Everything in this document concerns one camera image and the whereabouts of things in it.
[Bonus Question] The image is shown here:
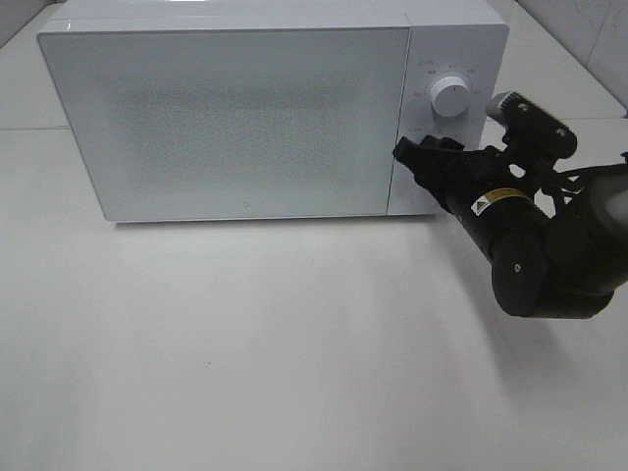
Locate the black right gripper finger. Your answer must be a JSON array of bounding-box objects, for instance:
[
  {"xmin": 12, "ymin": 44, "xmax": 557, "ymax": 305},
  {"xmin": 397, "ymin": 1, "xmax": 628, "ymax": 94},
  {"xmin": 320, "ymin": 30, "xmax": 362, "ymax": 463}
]
[
  {"xmin": 486, "ymin": 91, "xmax": 577, "ymax": 158},
  {"xmin": 392, "ymin": 134, "xmax": 464, "ymax": 182}
]

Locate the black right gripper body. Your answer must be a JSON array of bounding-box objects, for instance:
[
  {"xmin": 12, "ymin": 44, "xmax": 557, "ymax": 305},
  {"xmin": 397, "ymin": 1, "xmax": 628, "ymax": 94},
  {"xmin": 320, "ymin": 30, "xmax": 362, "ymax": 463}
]
[{"xmin": 417, "ymin": 146, "xmax": 550, "ymax": 255}]

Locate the white microwave door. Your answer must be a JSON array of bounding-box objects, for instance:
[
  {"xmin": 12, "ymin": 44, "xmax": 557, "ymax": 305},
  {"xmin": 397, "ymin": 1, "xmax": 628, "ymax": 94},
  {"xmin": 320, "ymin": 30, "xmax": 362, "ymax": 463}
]
[{"xmin": 38, "ymin": 28, "xmax": 409, "ymax": 223}]

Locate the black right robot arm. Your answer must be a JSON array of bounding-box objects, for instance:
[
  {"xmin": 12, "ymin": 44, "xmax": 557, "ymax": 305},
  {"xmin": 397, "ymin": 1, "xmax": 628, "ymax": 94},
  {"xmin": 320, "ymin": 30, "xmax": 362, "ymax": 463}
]
[{"xmin": 392, "ymin": 91, "xmax": 627, "ymax": 319}]

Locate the upper white round knob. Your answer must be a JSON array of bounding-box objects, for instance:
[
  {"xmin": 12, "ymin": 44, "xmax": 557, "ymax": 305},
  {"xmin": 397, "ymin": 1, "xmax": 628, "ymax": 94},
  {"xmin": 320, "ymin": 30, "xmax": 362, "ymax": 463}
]
[{"xmin": 427, "ymin": 73, "xmax": 471, "ymax": 118}]

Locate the white microwave oven body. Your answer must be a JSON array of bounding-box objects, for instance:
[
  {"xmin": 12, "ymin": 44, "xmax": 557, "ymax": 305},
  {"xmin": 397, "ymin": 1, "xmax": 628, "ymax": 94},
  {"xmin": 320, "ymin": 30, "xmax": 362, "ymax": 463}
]
[{"xmin": 37, "ymin": 1, "xmax": 509, "ymax": 217}]

